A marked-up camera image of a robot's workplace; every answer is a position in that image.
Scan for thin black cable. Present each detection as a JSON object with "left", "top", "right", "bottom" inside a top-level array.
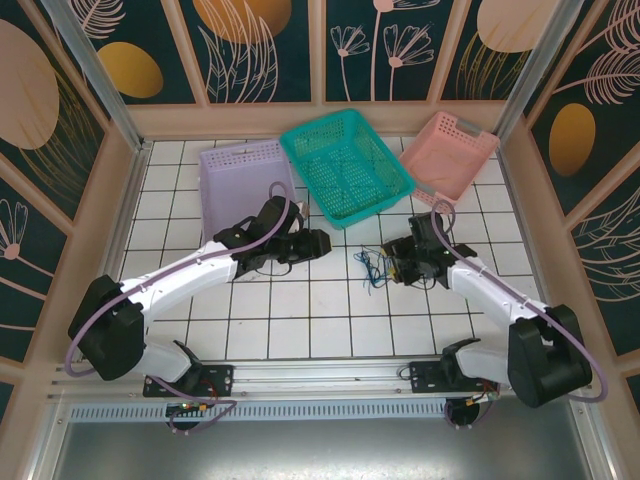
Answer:
[{"left": 360, "top": 243, "right": 401, "bottom": 266}]

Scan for purple perforated plastic basket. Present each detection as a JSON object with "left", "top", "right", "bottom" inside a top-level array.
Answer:
[{"left": 198, "top": 139, "right": 297, "bottom": 245}]

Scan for pink perforated plastic basket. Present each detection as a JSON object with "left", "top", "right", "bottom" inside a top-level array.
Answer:
[{"left": 398, "top": 110, "right": 501, "bottom": 215}]

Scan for teal perforated plastic basket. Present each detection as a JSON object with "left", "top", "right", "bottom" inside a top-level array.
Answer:
[{"left": 278, "top": 108, "right": 417, "bottom": 231}]

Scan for grey metal sheet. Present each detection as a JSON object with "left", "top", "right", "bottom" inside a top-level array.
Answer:
[{"left": 49, "top": 422, "right": 609, "bottom": 480}]

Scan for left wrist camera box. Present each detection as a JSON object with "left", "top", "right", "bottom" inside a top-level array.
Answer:
[{"left": 288, "top": 199, "right": 310, "bottom": 235}]

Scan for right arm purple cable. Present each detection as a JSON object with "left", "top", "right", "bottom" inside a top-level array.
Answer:
[{"left": 430, "top": 198, "right": 610, "bottom": 432}]

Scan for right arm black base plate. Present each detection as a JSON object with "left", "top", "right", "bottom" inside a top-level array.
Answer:
[{"left": 408, "top": 360, "right": 501, "bottom": 397}]

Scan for long aluminium mounting rail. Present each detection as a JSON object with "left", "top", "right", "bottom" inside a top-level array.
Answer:
[{"left": 46, "top": 353, "right": 596, "bottom": 407}]

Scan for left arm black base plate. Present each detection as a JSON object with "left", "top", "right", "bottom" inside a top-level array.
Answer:
[{"left": 143, "top": 363, "right": 236, "bottom": 400}]

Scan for grey slotted cable duct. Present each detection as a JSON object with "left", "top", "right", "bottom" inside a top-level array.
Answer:
[{"left": 67, "top": 402, "right": 576, "bottom": 425}]

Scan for aluminium corner post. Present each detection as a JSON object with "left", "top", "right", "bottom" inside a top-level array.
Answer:
[
  {"left": 493, "top": 0, "right": 572, "bottom": 147},
  {"left": 38, "top": 0, "right": 151, "bottom": 154}
]

